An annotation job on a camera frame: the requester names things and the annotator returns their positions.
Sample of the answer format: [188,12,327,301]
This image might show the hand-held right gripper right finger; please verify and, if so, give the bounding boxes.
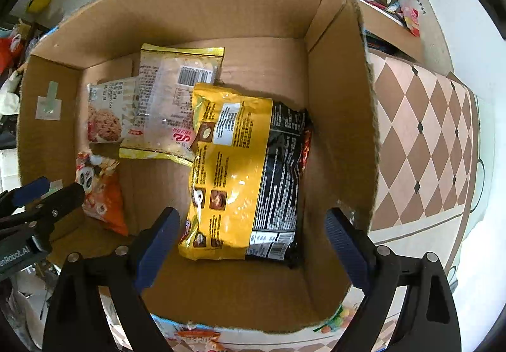
[324,208,463,352]

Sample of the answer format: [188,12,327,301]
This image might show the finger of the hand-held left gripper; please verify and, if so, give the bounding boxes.
[0,177,51,216]
[28,182,86,232]

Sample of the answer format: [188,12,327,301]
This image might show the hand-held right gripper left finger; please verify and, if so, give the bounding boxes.
[43,207,182,352]

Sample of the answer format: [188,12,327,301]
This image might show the yellow and black snack packet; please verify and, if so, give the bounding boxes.
[178,83,313,268]

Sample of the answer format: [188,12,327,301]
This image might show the cardboard box with blue print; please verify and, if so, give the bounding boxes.
[16,0,382,352]

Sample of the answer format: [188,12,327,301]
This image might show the orange panda snack packet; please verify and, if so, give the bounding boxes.
[75,150,129,237]

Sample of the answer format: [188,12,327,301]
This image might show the white cookie snack packet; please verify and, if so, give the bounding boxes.
[86,76,139,145]

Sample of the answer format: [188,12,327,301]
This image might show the checkered tablecloth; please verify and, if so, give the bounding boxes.
[225,48,481,352]

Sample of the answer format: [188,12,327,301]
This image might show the pale yellow barcode snack packet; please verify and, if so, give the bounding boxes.
[119,43,226,167]

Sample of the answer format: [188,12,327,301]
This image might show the yellow bag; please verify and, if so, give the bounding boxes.
[26,0,54,13]

